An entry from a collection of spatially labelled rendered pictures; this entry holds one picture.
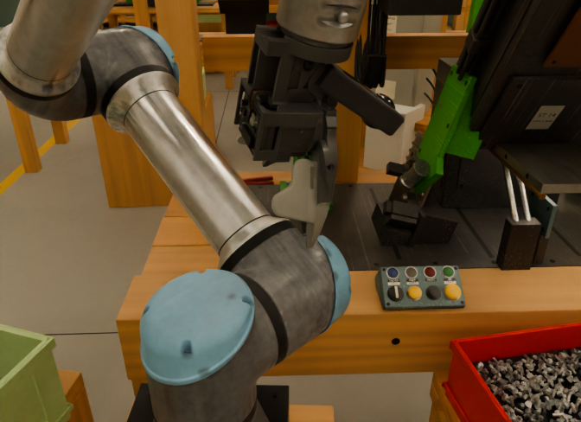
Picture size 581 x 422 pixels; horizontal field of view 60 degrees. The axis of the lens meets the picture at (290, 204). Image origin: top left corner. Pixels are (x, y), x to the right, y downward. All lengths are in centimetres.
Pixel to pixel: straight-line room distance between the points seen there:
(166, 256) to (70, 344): 128
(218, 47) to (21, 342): 89
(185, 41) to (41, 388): 86
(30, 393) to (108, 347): 144
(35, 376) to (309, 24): 65
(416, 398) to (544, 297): 106
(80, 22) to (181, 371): 34
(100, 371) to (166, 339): 172
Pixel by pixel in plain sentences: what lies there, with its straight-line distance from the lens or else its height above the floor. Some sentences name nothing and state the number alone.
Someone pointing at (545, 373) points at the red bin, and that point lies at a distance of 94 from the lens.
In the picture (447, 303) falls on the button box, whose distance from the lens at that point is 97.
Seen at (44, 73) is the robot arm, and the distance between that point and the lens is 65.
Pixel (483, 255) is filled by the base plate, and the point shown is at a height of 90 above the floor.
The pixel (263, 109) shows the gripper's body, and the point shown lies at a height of 136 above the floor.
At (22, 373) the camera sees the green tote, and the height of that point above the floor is 95.
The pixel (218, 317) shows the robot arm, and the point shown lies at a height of 117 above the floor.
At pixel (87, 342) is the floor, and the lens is 236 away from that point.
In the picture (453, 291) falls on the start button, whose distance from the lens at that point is 97.
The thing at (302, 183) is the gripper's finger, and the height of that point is 129.
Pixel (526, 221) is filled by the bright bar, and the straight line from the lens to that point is 110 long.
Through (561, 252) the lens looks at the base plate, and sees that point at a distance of 124.
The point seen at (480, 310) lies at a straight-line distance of 100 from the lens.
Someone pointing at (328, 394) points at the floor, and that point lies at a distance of 201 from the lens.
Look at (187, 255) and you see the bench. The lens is 115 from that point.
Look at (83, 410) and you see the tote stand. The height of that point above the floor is 71.
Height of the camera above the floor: 150
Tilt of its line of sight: 27 degrees down
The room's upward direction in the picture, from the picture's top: straight up
